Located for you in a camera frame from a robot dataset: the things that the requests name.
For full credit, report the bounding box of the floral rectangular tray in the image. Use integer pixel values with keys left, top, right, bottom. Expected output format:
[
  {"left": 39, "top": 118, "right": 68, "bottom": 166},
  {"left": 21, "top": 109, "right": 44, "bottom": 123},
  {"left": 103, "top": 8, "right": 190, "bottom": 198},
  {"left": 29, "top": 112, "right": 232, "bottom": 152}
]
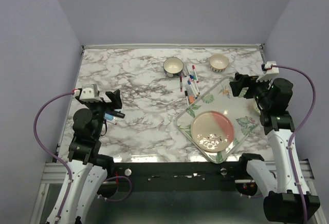
[{"left": 176, "top": 77, "right": 260, "bottom": 163}]

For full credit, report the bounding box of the black mounting base bar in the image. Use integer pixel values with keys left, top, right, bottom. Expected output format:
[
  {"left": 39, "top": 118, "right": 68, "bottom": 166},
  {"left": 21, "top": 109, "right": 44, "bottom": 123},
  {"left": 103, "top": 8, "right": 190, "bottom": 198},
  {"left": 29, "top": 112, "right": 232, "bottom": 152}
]
[{"left": 113, "top": 162, "right": 252, "bottom": 192}]

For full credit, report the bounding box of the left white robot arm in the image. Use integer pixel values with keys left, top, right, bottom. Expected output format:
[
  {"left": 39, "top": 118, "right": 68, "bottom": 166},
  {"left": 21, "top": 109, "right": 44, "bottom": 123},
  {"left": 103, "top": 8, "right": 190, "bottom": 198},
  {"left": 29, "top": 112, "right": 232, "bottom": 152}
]
[{"left": 46, "top": 85, "right": 125, "bottom": 223}]

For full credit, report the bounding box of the green tipped white marker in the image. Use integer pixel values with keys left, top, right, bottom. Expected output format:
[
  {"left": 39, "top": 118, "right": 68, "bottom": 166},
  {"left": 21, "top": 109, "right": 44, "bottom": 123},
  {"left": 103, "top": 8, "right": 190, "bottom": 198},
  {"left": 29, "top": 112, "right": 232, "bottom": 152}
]
[{"left": 186, "top": 66, "right": 196, "bottom": 79}]

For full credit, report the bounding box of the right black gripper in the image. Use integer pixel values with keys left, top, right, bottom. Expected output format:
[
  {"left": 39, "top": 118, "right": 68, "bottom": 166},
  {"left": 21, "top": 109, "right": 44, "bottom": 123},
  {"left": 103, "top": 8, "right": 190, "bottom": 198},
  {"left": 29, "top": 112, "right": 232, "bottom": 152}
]
[{"left": 230, "top": 73, "right": 273, "bottom": 108}]

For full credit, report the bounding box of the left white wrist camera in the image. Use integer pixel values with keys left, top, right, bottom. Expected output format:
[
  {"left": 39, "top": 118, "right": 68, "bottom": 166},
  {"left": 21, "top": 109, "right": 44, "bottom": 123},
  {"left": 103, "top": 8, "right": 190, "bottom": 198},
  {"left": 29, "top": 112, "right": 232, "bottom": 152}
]
[{"left": 74, "top": 84, "right": 102, "bottom": 103}]

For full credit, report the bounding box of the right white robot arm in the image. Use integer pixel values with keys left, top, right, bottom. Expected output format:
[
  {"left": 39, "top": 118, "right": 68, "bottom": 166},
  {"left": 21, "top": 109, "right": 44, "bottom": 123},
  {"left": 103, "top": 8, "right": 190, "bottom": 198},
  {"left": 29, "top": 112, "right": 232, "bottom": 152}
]
[{"left": 230, "top": 73, "right": 320, "bottom": 223}]

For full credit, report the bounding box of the blue capped white marker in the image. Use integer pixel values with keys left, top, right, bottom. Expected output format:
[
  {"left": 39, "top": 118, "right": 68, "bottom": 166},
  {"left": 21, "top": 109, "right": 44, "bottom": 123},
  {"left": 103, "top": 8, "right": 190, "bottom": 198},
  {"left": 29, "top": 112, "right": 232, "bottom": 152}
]
[{"left": 188, "top": 78, "right": 199, "bottom": 97}]

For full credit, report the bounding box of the dark rimmed ceramic bowl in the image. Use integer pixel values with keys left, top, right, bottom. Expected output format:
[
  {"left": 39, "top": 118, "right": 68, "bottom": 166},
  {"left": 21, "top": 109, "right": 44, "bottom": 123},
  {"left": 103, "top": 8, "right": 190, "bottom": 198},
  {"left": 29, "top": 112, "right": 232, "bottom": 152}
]
[{"left": 163, "top": 58, "right": 184, "bottom": 78}]

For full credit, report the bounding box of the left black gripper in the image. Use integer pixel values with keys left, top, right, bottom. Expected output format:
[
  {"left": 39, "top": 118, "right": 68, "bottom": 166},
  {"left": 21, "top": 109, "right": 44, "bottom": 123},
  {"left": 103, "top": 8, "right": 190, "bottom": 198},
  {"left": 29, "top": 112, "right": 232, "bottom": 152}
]
[{"left": 85, "top": 88, "right": 122, "bottom": 138}]

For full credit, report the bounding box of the orange highlighter clear cap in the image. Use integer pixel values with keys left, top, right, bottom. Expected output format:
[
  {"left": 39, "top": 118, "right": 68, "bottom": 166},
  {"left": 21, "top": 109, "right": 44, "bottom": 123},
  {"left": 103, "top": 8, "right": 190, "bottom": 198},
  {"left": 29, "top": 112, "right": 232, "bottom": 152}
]
[{"left": 185, "top": 84, "right": 195, "bottom": 104}]

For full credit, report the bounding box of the striped cream bowl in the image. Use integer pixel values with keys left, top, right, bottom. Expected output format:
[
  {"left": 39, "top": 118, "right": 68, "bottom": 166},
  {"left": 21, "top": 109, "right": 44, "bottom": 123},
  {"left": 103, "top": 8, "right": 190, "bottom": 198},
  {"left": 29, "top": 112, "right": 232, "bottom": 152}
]
[{"left": 209, "top": 53, "right": 229, "bottom": 72}]

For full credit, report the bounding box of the pink and cream plate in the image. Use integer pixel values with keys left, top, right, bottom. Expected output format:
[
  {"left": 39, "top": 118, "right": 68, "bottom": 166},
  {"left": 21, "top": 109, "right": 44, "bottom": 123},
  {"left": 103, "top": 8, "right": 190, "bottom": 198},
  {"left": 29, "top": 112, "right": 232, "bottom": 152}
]
[{"left": 191, "top": 111, "right": 234, "bottom": 153}]

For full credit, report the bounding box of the yellow floral bowl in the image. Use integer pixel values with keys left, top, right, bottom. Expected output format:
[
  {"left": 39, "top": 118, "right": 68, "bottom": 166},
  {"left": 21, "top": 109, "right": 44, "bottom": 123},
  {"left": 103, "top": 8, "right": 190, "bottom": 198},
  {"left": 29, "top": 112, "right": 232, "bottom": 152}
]
[{"left": 252, "top": 99, "right": 261, "bottom": 115}]

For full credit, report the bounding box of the black capped white marker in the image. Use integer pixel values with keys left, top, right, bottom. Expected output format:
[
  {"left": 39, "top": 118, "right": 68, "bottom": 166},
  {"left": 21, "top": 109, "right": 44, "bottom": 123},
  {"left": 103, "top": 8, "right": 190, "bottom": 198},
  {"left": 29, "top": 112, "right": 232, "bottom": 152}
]
[{"left": 184, "top": 90, "right": 190, "bottom": 106}]

